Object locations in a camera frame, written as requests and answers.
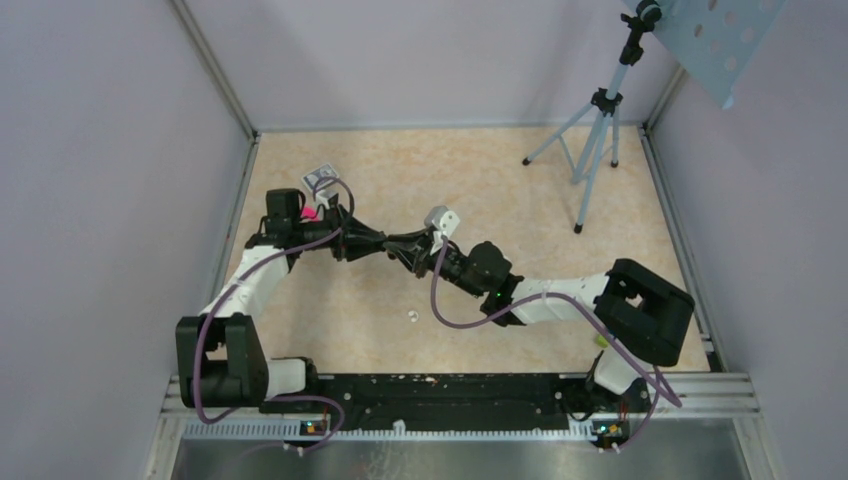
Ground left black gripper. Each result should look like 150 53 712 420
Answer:
293 203 387 262

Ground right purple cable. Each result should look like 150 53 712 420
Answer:
430 228 684 452

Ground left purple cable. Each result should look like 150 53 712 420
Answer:
195 176 356 455

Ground purple cable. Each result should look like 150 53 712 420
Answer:
430 228 684 452
195 176 356 455

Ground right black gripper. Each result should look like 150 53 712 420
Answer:
385 228 485 300

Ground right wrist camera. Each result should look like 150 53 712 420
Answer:
424 205 460 255

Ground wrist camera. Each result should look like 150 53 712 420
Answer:
424 205 460 255
313 187 339 210

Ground pink block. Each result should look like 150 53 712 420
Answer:
300 206 318 221

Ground card deck box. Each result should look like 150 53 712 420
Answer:
301 163 338 192

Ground perforated blue panel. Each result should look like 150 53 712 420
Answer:
624 0 785 110

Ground light blue tripod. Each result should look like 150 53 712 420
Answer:
521 0 663 234

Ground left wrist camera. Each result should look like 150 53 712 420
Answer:
313 187 339 210

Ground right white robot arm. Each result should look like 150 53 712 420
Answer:
383 231 695 412

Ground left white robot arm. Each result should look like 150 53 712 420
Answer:
176 188 387 414

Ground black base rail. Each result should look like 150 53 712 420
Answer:
258 372 654 433

